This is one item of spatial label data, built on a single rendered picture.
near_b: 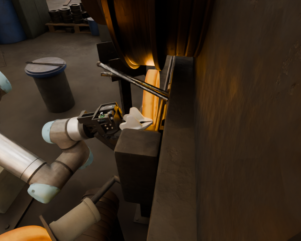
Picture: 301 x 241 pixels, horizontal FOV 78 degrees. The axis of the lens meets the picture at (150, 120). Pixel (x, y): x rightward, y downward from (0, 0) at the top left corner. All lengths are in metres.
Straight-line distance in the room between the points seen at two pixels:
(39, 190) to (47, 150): 1.01
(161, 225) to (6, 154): 0.53
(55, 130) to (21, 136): 1.23
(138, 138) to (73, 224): 0.22
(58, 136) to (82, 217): 0.28
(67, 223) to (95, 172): 0.92
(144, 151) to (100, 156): 1.06
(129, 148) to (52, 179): 0.31
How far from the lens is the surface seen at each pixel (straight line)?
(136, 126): 0.51
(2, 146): 0.68
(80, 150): 0.68
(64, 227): 0.46
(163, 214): 0.25
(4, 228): 1.38
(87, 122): 0.56
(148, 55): 0.37
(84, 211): 0.47
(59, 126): 0.63
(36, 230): 0.43
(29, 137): 1.81
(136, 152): 0.39
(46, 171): 0.65
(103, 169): 1.37
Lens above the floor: 1.11
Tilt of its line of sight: 42 degrees down
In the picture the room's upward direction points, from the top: straight up
